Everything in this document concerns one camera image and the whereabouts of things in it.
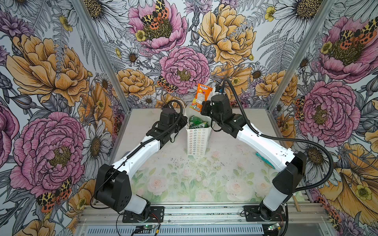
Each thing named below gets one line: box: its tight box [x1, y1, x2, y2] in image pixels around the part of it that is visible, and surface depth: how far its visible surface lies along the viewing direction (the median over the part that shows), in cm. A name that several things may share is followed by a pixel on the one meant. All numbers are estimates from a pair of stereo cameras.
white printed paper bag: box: [185, 106, 215, 156], surface depth 85 cm
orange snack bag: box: [189, 83, 214, 113], surface depth 78 cm
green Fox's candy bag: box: [188, 115, 209, 130], surface depth 96 cm
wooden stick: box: [292, 194, 301, 212], surface depth 79 cm
